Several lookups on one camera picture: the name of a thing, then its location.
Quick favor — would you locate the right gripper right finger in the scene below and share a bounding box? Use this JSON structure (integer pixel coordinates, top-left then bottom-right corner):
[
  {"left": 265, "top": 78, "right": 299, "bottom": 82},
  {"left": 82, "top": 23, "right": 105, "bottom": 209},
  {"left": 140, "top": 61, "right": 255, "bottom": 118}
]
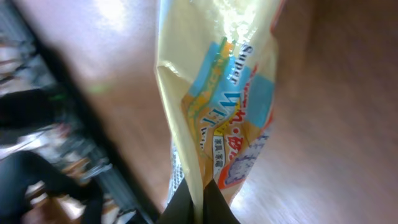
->
[{"left": 203, "top": 180, "right": 239, "bottom": 224}]

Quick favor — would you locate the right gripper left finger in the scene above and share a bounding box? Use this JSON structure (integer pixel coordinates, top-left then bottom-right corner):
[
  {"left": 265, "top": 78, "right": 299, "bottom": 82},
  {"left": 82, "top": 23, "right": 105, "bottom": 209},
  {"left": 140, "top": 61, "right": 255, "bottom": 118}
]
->
[{"left": 156, "top": 179, "right": 195, "bottom": 224}]

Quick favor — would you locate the yellow snack bag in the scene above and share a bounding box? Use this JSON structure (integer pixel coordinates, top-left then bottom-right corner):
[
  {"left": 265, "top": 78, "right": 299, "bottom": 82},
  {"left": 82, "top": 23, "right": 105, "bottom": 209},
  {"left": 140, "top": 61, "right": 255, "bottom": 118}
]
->
[{"left": 155, "top": 0, "right": 284, "bottom": 223}]

